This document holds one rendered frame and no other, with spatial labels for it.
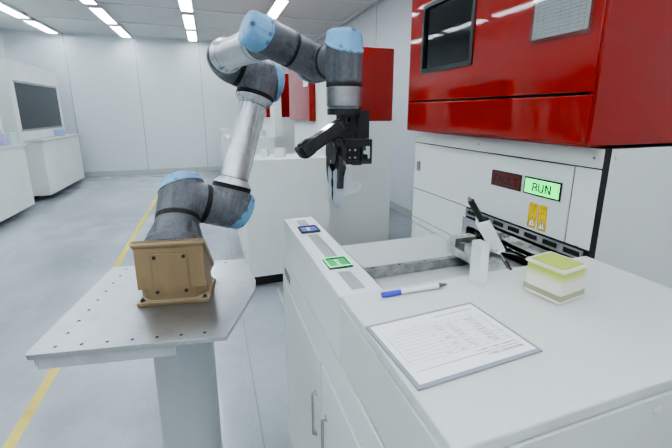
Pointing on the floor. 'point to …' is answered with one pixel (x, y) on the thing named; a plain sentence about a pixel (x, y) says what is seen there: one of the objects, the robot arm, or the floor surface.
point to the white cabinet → (319, 383)
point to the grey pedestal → (189, 397)
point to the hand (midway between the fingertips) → (334, 202)
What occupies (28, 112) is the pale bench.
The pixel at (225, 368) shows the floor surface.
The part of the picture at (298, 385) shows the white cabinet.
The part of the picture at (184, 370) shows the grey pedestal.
